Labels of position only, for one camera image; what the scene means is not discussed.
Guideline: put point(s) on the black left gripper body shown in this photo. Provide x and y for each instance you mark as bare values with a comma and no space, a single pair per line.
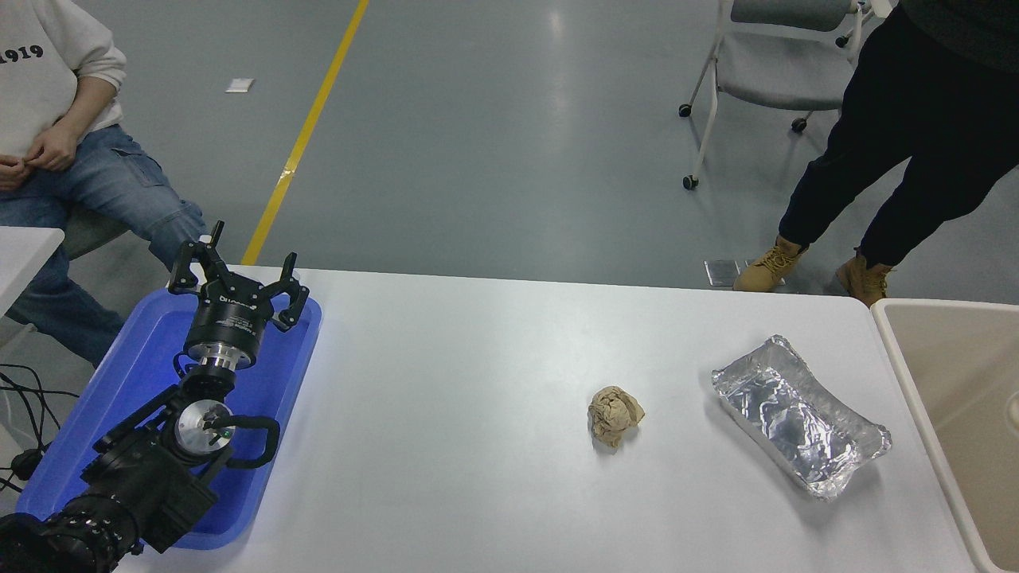
227,322

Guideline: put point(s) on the person's left forearm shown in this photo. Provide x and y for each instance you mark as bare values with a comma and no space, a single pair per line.
87,103

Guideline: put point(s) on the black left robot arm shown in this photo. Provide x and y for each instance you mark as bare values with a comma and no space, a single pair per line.
135,477

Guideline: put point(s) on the person's left hand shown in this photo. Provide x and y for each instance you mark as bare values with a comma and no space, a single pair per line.
54,150

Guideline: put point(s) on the person's right hand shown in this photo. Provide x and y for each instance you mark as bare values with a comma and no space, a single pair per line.
11,171

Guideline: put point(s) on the blue plastic tray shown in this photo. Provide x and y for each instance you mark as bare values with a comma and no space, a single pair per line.
119,374

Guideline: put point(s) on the grey padded office chair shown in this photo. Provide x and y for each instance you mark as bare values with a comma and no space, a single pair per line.
91,231

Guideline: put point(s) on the person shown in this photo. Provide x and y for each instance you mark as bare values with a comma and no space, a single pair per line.
915,119
103,191

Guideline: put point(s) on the white paper scrap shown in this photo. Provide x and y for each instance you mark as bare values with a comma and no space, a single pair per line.
240,85

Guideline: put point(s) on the small white table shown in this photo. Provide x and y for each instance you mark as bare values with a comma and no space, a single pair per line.
24,255

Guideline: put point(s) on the crumpled tan paper ball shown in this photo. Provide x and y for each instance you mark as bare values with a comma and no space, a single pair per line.
613,415

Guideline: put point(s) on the metal floor plate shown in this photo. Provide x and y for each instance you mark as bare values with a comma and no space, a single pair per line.
719,273

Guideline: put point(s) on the silver foil tray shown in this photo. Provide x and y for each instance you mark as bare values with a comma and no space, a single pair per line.
796,418

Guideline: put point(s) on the grey chair on castors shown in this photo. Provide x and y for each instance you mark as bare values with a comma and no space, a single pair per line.
780,76

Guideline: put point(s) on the large pale bin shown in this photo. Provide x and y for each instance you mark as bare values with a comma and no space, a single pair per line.
955,374

